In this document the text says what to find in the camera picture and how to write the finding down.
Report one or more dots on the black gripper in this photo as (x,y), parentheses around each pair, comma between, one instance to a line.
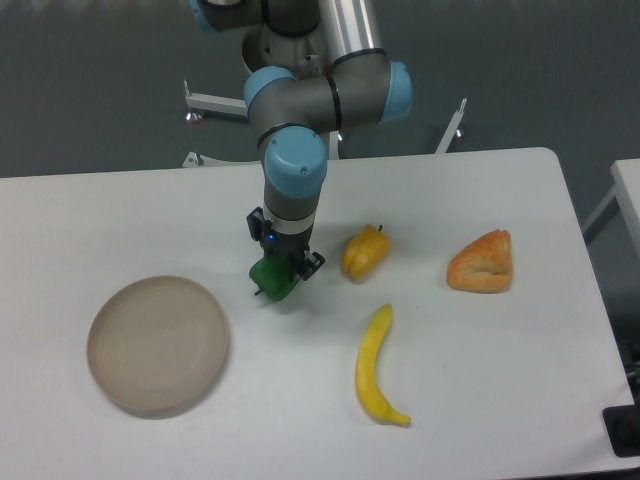
(286,237)

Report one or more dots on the green bell pepper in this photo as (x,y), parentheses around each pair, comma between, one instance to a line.
(274,276)

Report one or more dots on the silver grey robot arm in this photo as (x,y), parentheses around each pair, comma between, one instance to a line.
(289,115)

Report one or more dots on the yellow bell pepper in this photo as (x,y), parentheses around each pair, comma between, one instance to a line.
(365,251)

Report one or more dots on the yellow banana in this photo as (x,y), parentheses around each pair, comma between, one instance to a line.
(370,396)

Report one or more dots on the beige round plate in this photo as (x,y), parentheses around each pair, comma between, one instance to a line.
(157,347)

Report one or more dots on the orange croissant bread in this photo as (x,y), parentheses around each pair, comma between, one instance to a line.
(484,266)

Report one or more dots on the white side table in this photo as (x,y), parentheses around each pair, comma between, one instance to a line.
(622,197)

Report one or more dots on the black device at table edge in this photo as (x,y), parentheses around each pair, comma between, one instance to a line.
(622,426)

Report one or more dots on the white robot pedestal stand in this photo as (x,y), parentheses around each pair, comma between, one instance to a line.
(215,105)

